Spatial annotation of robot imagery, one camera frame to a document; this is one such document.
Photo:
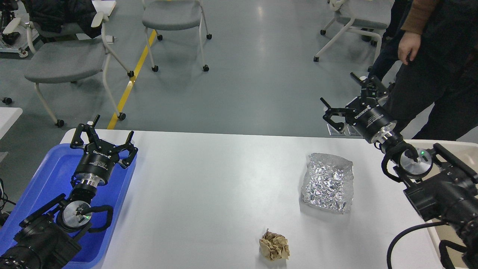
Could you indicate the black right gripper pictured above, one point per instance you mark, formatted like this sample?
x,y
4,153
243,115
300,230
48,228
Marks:
x,y
364,113

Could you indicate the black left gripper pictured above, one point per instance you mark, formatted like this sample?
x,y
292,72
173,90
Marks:
x,y
98,163

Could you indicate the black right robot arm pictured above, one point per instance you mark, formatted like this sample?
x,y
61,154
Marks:
x,y
441,188

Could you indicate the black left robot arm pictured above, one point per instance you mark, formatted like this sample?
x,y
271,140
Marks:
x,y
68,213

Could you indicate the bystander hand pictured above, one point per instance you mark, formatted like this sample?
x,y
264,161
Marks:
x,y
408,47

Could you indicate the metal floor socket plates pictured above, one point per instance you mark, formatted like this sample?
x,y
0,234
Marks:
x,y
346,131

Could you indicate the blue plastic tray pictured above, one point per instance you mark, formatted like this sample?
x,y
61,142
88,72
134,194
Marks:
x,y
53,178

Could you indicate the grey chair right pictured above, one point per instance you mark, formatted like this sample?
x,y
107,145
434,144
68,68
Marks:
x,y
363,17

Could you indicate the crumpled aluminium foil tray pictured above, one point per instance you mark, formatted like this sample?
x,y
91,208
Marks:
x,y
328,183

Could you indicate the person in black clothes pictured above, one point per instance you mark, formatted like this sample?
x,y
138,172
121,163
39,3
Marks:
x,y
443,74

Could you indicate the white side table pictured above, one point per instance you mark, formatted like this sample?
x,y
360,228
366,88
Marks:
x,y
8,116

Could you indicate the grey chair with jacket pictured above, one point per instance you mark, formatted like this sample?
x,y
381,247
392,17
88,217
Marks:
x,y
70,61

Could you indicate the beige plastic bin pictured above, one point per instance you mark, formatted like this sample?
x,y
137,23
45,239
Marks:
x,y
468,153

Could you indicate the grey chair centre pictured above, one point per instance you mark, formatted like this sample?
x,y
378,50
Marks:
x,y
172,15

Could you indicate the black jacket on chair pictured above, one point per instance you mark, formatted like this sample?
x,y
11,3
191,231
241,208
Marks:
x,y
52,15

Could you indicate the crumpled brown paper ball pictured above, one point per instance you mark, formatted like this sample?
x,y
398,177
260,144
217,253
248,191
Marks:
x,y
274,246

